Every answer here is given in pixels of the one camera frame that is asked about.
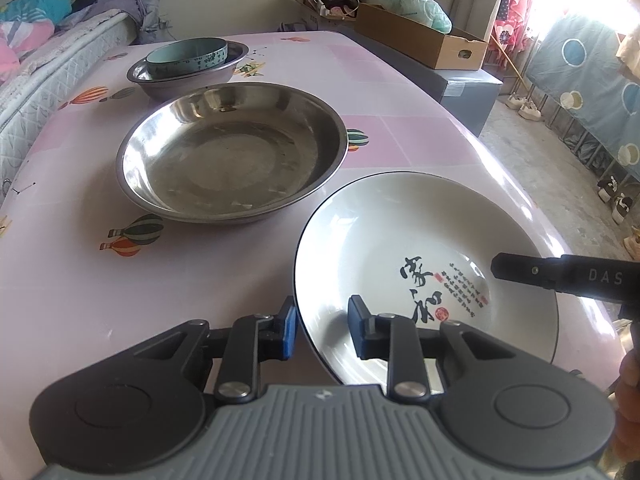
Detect pink hanging clothes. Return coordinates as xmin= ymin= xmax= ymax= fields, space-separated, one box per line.
xmin=489 ymin=0 xmax=540 ymax=68

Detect person's right hand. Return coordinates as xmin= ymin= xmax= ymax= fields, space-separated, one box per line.
xmin=612 ymin=351 xmax=640 ymax=463

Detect large steel basin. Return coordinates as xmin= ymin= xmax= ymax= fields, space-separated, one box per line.
xmin=116 ymin=82 xmax=348 ymax=224

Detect pink patterned tablecloth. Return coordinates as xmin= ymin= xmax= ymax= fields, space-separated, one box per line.
xmin=1 ymin=32 xmax=622 ymax=479

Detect brown cardboard tray box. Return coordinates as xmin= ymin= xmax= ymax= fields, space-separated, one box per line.
xmin=354 ymin=4 xmax=487 ymax=70

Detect teal patterned pillow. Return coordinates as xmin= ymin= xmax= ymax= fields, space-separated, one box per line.
xmin=0 ymin=0 xmax=72 ymax=25

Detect medium steel bowl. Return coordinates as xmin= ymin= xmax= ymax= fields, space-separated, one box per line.
xmin=126 ymin=39 xmax=251 ymax=103

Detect grey large carton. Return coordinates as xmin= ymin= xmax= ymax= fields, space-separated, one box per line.
xmin=338 ymin=26 xmax=502 ymax=136

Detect white shoes pair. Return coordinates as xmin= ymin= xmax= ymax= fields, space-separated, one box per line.
xmin=506 ymin=94 xmax=542 ymax=122

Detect blue circle patterned sheet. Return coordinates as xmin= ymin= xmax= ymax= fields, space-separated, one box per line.
xmin=526 ymin=16 xmax=639 ymax=178

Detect teal ceramic bowl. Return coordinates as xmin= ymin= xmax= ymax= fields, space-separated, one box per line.
xmin=145 ymin=37 xmax=229 ymax=78

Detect green plastic bag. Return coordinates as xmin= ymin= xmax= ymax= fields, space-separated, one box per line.
xmin=378 ymin=0 xmax=452 ymax=35

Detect purple grey clothes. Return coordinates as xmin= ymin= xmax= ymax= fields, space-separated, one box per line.
xmin=55 ymin=0 xmax=169 ymax=44

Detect white ceramic plate with calligraphy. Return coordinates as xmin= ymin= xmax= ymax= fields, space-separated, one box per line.
xmin=293 ymin=171 xmax=559 ymax=385

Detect white quilted mattress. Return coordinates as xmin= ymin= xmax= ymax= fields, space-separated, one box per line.
xmin=1 ymin=10 xmax=137 ymax=196

